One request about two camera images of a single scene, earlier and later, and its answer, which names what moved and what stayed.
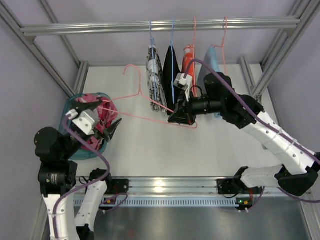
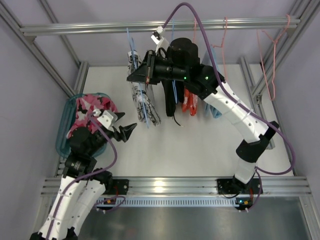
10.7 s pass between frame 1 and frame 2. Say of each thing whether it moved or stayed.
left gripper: moved
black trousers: stayed
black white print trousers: moved
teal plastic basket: stayed
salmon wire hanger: stayed
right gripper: moved
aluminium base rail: stayed
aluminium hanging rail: stayed
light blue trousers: stayed
